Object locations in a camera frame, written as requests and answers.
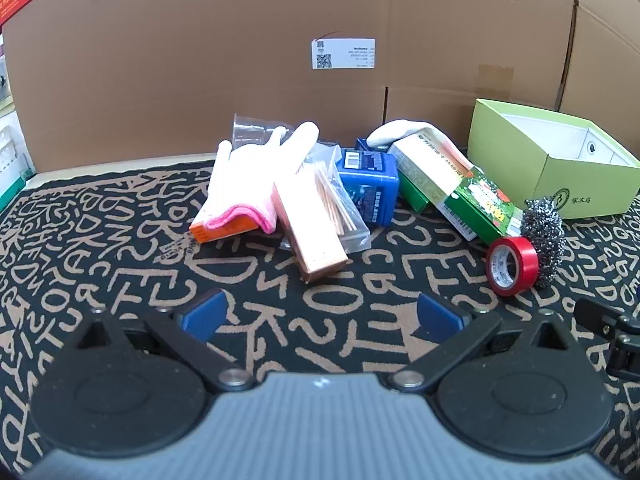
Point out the white shipping label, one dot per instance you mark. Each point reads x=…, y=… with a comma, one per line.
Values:
x=344, y=53

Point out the long copper box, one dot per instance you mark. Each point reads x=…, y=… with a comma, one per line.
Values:
x=310, y=232

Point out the steel wool scrubber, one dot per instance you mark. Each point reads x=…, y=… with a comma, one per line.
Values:
x=544, y=240

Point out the clear plastic cup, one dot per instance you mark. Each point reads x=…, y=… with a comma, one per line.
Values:
x=252, y=127

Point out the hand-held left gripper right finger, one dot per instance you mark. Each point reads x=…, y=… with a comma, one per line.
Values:
x=442, y=316

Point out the clear bag of toothpicks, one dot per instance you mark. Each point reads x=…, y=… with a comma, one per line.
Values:
x=345, y=200

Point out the white glove with pink cuff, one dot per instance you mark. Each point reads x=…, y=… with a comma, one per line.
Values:
x=250, y=175

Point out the blue box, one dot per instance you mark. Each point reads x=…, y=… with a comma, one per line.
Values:
x=370, y=185

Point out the orange box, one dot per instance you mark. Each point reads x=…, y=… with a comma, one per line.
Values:
x=215, y=230

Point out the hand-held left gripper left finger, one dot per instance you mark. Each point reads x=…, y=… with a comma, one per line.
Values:
x=202, y=312

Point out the green storage box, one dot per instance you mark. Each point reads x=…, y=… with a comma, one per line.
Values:
x=585, y=185

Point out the black letter-printed mat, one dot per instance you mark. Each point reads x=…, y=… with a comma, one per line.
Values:
x=350, y=280

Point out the red tape roll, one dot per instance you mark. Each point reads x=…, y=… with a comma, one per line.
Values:
x=525, y=260

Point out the long green printed box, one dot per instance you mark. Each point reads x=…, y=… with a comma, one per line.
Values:
x=470, y=195

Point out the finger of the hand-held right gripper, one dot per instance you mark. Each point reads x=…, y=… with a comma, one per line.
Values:
x=600, y=312

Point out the large brown cardboard box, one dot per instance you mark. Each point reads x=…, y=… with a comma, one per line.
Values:
x=200, y=60

